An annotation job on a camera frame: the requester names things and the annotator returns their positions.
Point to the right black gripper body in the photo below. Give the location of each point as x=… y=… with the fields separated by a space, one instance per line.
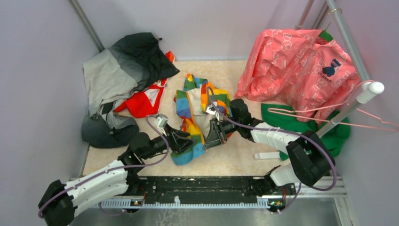
x=229 y=127

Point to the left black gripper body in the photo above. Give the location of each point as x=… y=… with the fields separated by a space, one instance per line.
x=159 y=144

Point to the rainbow striped jacket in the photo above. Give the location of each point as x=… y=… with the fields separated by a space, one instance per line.
x=191 y=106

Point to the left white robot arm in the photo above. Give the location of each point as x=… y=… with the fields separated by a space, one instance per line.
x=62 y=202

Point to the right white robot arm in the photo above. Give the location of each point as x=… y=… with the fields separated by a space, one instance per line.
x=309 y=159

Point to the grey black jacket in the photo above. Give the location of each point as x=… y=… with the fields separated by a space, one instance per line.
x=107 y=84

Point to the pink patterned jacket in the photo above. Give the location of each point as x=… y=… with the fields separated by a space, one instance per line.
x=297 y=67

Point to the red white garment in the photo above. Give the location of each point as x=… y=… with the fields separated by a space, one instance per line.
x=146 y=98

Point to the green garment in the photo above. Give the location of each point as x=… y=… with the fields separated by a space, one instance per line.
x=296 y=124

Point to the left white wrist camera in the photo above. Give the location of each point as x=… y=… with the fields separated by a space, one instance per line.
x=161 y=121

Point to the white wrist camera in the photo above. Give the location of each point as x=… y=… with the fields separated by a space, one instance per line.
x=212 y=111
x=161 y=121

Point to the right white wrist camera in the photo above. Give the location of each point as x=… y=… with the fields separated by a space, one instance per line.
x=212 y=111

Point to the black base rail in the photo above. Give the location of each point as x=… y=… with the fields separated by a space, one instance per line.
x=206 y=190

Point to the pink wire hanger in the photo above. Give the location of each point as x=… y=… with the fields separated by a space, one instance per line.
x=369 y=90

